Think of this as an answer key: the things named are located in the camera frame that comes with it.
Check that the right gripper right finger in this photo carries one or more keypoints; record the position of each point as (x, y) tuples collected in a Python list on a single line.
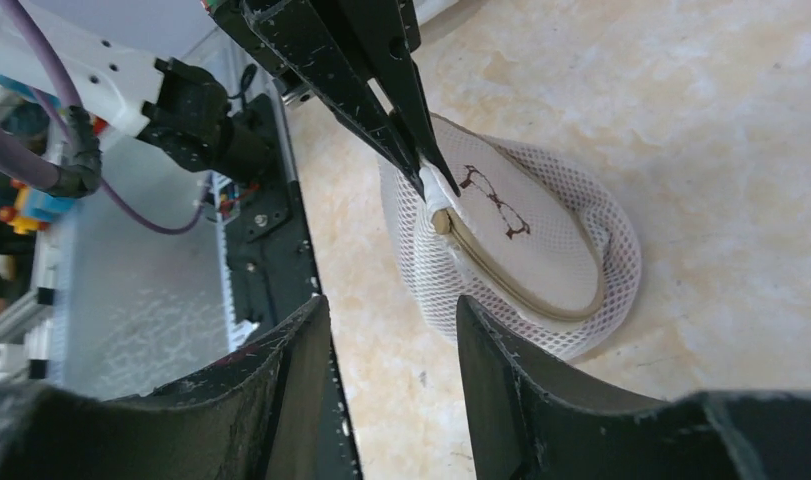
[(534, 416)]

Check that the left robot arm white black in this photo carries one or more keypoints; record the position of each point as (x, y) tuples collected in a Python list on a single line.
[(174, 106)]

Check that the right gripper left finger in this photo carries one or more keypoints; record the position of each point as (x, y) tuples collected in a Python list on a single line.
[(254, 414)]

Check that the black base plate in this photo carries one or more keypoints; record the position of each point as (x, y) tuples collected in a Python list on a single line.
[(272, 287)]

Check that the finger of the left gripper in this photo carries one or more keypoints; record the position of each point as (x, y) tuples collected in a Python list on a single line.
[(291, 42), (390, 114)]

